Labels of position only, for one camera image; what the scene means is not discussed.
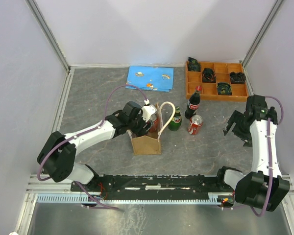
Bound blue patterned folded cloth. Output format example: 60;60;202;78
126;66;174;92

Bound green glass bottle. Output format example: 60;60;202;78
168;106;182;131

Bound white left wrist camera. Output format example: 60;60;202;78
141;99;157;122

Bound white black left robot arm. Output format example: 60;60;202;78
37;101;157;191

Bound rolled dark belt lower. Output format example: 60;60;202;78
217;82;232;95

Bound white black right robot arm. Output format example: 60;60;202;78
215;94;290;217

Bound cola plastic bottle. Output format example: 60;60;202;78
185;86;201;119

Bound red soda can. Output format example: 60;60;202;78
149;114;159;133
188;115;203;135

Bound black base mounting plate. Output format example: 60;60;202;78
83;175;234;200

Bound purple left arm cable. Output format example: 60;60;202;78
36;84;150;211

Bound blue cable duct rail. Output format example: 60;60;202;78
36;193;234;205

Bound rolled dark belt top-left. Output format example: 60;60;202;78
188;57;201;72

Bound rolled dark belt right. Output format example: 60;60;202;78
229;71;246;85

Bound rolled dark belt middle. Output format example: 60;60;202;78
202;68;216;83

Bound canvas tote bag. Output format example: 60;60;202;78
127;101;175;155

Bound orange wooden compartment tray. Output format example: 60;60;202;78
185;61;249;102

